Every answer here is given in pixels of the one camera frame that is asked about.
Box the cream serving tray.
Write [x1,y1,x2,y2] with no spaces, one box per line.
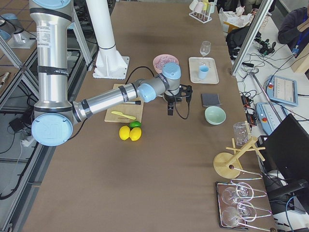
[188,57,219,84]

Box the yellow lemon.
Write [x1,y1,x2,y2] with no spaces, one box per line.
[129,127,142,141]
[119,126,131,140]

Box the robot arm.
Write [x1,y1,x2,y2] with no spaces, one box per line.
[29,0,192,146]

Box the steel muddler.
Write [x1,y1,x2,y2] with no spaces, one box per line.
[126,101,141,105]

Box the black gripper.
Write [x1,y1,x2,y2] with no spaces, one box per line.
[163,85,193,116]

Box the folded grey cloth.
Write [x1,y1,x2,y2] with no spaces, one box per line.
[201,93,221,108]

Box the teach pendant tablet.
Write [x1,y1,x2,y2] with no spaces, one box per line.
[266,75,298,106]

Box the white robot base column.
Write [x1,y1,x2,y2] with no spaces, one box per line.
[86,0,129,80]

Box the white cup rack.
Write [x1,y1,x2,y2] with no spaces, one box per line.
[189,0,217,24]

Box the yellow plastic knife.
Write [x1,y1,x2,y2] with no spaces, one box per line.
[111,111,136,120]

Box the clear glass mug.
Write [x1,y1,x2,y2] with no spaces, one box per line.
[233,121,252,146]

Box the green ceramic bowl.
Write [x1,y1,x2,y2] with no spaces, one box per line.
[205,106,226,125]

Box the pink bowl of ice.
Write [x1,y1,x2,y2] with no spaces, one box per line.
[153,54,179,73]

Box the black tray with glasses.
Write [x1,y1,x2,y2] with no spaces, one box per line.
[216,182,274,232]

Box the aluminium frame post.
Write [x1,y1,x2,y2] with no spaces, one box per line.
[231,0,273,77]

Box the green lime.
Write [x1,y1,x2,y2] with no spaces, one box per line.
[129,121,141,128]

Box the clear wine glass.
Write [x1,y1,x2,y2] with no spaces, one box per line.
[199,41,211,58]

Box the light blue cup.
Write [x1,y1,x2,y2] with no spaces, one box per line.
[198,65,209,79]

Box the bamboo cutting board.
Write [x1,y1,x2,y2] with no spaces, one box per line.
[104,84,144,123]

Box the wooden cup tree stand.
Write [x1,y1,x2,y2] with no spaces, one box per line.
[213,136,265,179]

